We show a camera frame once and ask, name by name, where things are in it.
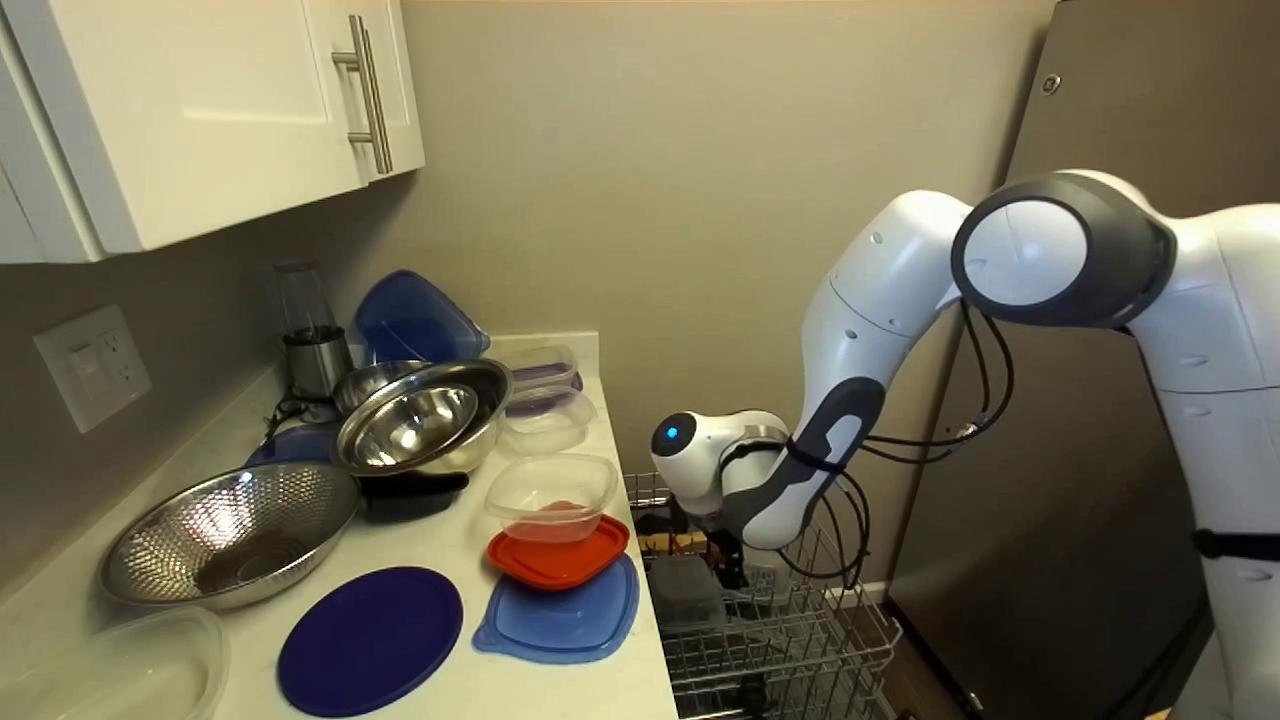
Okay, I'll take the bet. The wooden spatula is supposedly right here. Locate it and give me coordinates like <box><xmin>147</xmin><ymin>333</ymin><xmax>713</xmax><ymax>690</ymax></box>
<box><xmin>637</xmin><ymin>529</ymin><xmax>713</xmax><ymax>558</ymax></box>

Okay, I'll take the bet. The silver cabinet handle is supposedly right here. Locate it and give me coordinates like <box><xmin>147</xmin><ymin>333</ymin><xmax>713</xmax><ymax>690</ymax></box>
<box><xmin>329</xmin><ymin>11</ymin><xmax>394</xmax><ymax>181</ymax></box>

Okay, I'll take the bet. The large clear glass bowl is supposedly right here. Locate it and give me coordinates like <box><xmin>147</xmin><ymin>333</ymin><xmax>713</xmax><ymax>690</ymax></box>
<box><xmin>0</xmin><ymin>609</ymin><xmax>233</xmax><ymax>720</ymax></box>

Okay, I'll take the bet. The shiny steel mixing bowl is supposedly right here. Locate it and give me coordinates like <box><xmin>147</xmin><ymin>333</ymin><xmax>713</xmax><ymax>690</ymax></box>
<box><xmin>332</xmin><ymin>355</ymin><xmax>512</xmax><ymax>478</ymax></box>

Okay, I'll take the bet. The clear container on red lid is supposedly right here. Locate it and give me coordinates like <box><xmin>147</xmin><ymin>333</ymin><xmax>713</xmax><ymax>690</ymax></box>
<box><xmin>481</xmin><ymin>453</ymin><xmax>618</xmax><ymax>549</ymax></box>

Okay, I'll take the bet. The blue square lid upright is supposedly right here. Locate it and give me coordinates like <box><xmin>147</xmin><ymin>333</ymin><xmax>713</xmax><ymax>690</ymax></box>
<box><xmin>346</xmin><ymin>266</ymin><xmax>494</xmax><ymax>372</ymax></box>

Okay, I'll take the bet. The blue lid under steel bowl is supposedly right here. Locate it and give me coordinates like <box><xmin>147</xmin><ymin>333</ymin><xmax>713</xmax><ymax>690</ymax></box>
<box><xmin>245</xmin><ymin>418</ymin><xmax>345</xmax><ymax>473</ymax></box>

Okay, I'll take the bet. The white wall cabinet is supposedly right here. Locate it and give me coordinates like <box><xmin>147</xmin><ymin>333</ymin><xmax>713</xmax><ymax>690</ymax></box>
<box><xmin>0</xmin><ymin>0</ymin><xmax>426</xmax><ymax>266</ymax></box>

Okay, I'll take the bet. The red plastic lid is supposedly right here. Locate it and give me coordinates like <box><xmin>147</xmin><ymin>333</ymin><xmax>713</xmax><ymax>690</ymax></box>
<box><xmin>483</xmin><ymin>511</ymin><xmax>632</xmax><ymax>595</ymax></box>

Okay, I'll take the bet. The steel mesh colander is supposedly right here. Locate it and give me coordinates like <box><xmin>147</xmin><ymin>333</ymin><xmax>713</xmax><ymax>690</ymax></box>
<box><xmin>101</xmin><ymin>458</ymin><xmax>362</xmax><ymax>617</ymax></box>

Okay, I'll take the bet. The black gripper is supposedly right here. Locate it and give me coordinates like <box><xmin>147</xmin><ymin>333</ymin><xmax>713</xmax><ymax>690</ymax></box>
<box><xmin>698</xmin><ymin>524</ymin><xmax>758</xmax><ymax>593</ymax></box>

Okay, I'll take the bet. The steel cup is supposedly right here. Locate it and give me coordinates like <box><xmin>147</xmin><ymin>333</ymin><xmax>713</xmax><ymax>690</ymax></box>
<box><xmin>281</xmin><ymin>324</ymin><xmax>354</xmax><ymax>403</ymax></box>

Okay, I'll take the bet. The small clear shallow bowl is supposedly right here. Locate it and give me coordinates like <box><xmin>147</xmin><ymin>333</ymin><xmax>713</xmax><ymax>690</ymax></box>
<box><xmin>494</xmin><ymin>396</ymin><xmax>599</xmax><ymax>458</ymax></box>

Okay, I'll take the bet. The light blue square lid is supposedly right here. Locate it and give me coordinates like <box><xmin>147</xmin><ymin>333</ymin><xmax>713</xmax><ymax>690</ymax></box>
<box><xmin>468</xmin><ymin>550</ymin><xmax>645</xmax><ymax>666</ymax></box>

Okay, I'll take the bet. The black lid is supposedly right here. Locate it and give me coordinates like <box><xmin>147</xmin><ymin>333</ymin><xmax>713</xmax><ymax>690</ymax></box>
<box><xmin>354</xmin><ymin>468</ymin><xmax>470</xmax><ymax>529</ymax></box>

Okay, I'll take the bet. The dark blue round lid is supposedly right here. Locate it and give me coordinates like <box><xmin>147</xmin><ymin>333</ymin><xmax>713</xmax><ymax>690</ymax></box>
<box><xmin>270</xmin><ymin>564</ymin><xmax>468</xmax><ymax>720</ymax></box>

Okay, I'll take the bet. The clear container with purple lid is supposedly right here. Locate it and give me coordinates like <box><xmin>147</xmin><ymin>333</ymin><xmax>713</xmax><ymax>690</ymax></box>
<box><xmin>492</xmin><ymin>340</ymin><xmax>589</xmax><ymax>418</ymax></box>

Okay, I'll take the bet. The stainless steel refrigerator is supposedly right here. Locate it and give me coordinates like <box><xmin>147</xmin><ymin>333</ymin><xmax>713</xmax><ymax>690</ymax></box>
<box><xmin>884</xmin><ymin>0</ymin><xmax>1280</xmax><ymax>720</ymax></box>

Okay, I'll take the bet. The white wall outlet plate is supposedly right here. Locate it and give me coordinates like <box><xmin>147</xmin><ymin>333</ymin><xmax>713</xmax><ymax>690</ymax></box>
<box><xmin>33</xmin><ymin>298</ymin><xmax>154</xmax><ymax>439</ymax></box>

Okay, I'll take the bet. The wire dishwasher rack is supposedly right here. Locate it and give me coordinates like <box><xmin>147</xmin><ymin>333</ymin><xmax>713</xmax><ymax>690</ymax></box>
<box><xmin>623</xmin><ymin>463</ymin><xmax>907</xmax><ymax>720</ymax></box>

